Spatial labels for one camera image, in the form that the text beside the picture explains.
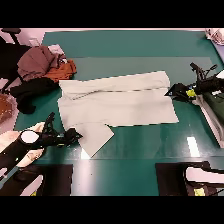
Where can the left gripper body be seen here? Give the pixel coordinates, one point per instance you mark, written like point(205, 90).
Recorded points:
point(71, 136)

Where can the pale grey T-shirt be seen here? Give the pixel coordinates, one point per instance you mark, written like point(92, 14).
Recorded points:
point(116, 100)

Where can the small white garment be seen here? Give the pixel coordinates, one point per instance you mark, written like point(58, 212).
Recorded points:
point(56, 49)

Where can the black office chair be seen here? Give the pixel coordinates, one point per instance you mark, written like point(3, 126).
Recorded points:
point(8, 56)

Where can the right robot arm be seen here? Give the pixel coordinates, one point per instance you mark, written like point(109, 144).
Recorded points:
point(211, 83)

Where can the dark green folded garment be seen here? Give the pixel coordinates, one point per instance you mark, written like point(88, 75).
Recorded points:
point(216, 105)

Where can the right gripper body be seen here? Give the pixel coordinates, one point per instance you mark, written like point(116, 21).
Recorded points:
point(178, 92)

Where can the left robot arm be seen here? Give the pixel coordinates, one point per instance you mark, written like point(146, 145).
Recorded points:
point(15, 151)

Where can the orange garment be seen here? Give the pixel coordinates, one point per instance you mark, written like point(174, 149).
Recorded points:
point(63, 71)

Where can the mauve brown garment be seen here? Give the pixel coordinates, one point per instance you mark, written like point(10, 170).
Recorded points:
point(35, 63)

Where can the cream garment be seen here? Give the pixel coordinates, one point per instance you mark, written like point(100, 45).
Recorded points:
point(36, 128)

